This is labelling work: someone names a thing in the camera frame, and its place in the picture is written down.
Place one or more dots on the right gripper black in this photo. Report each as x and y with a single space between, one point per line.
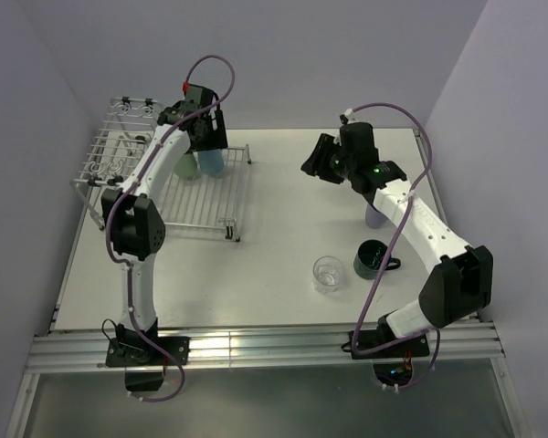
316 163

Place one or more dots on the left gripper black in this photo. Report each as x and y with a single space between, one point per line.
217 138

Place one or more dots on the blue cup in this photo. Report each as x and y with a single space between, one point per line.
211 162

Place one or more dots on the light green cup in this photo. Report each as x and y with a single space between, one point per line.
187 167

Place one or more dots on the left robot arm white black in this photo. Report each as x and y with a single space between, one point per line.
134 228

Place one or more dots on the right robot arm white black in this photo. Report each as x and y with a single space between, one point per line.
459 275

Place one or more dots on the purple cup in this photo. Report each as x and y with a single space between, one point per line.
373 218

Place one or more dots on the dark green mug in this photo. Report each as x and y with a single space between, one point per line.
368 258

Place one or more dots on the clear glass cup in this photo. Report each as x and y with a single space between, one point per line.
328 274

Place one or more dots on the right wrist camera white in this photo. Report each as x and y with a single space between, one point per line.
348 117

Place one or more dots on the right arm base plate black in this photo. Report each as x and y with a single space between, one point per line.
379 343

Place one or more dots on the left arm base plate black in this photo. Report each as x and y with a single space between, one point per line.
121 355

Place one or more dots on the aluminium rail frame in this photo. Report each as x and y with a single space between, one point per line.
265 348

